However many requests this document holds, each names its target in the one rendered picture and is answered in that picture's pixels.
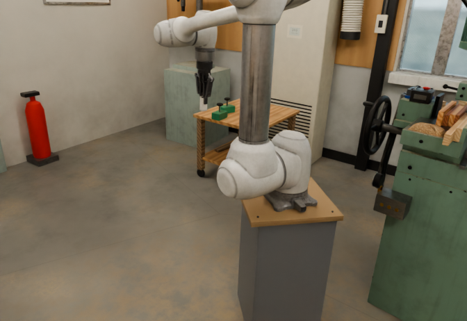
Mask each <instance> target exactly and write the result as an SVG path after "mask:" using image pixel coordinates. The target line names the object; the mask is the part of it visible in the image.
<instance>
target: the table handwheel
mask: <svg viewBox="0 0 467 321"><path fill-rule="evenodd" d="M383 102H385V104H384V107H383V108H382V111H381V114H380V116H379V119H374V118H375V115H376V113H377V111H378V109H379V107H380V106H381V104H382V103H383ZM391 110H392V105H391V100H390V98H389V97H388V96H386V95H383V96H381V97H379V98H378V99H377V100H376V102H375V103H374V104H373V106H372V108H371V110H370V112H369V115H368V118H367V120H366V125H365V128H364V132H363V150H364V151H365V153H366V154H367V155H373V154H374V153H376V152H377V150H378V149H379V148H380V147H381V145H382V143H383V141H384V138H385V136H386V133H387V132H389V133H394V134H398V135H402V130H403V128H400V127H397V126H393V125H390V120H391ZM385 111H386V112H385ZM384 113H385V118H384V120H382V119H383V116H384ZM370 130H371V131H375V132H376V141H375V145H374V146H373V148H372V149H370V145H369V139H370ZM379 133H380V134H379Z"/></svg>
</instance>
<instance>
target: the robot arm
mask: <svg viewBox="0 0 467 321"><path fill-rule="evenodd" d="M308 1H310V0H229V2H230V3H231V4H232V6H229V7H226V8H222V9H219V10H215V11H212V12H211V11H209V10H198V11H197V13H196V14H195V16H194V17H191V18H187V17H177V18H173V19H168V20H164V21H161V22H159V23H157V25H156V26H155V27H154V38H155V40H156V41H157V43H159V44H160V45H162V46H164V47H187V46H195V59H196V60H197V61H196V68H197V69H198V73H195V78H196V86H197V94H199V96H200V108H199V110H201V111H207V103H208V97H210V96H211V91H212V87H213V82H214V78H212V77H211V70H212V69H213V61H212V60H214V59H215V43H216V41H217V34H218V29H217V26H221V25H225V24H230V23H234V22H241V23H243V40H242V60H241V79H240V117H239V136H238V137H237V138H236V139H235V140H234V141H233V142H232V143H231V146H230V149H229V152H228V154H227V157H226V160H223V161H222V163H221V164H220V166H219V168H218V173H217V183H218V186H219V188H220V190H221V191H222V193H223V194H224V195H226V196H228V197H231V198H234V199H253V198H256V197H260V196H264V197H265V198H266V199H267V200H268V201H269V203H270V204H271V205H272V206H273V209H274V211H276V212H282V211H284V210H288V209H293V208H295V209H296V210H298V211H299V212H301V213H303V212H305V211H306V207H307V206H317V205H318V201H317V200H316V199H314V198H312V197H311V196H310V195H309V194H308V184H309V178H310V173H311V147H310V144H309V141H308V139H307V138H306V137H305V135H304V134H303V133H300V132H298V131H290V130H285V131H281V132H280V133H278V134H277V135H276V136H275V137H274V138H273V139H272V141H270V139H269V138H268V133H269V122H270V102H271V91H272V71H273V60H274V50H275V29H276V24H277V23H278V22H279V20H280V19H281V15H282V12H283V11H285V10H288V9H292V8H296V7H298V6H301V5H302V4H304V3H306V2H308Z"/></svg>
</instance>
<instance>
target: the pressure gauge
mask: <svg viewBox="0 0 467 321"><path fill-rule="evenodd" d="M383 182H384V175H383V174H380V173H378V172H376V173H375V175H374V177H373V179H372V187H376V188H378V192H379V191H382V188H383V186H382V184H383Z"/></svg>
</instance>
